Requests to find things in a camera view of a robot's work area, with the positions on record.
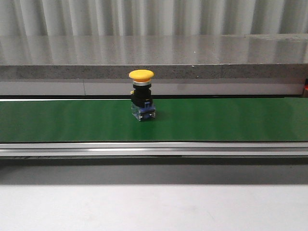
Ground yellow mushroom push button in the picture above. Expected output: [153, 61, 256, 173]
[128, 69, 156, 121]

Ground grey speckled stone counter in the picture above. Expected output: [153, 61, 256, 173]
[0, 34, 308, 97]

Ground green conveyor belt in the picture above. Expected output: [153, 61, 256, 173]
[0, 97, 308, 142]

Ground white pleated curtain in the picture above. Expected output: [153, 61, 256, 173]
[0, 0, 308, 36]

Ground aluminium conveyor frame rail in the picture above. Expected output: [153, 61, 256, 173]
[0, 141, 308, 165]

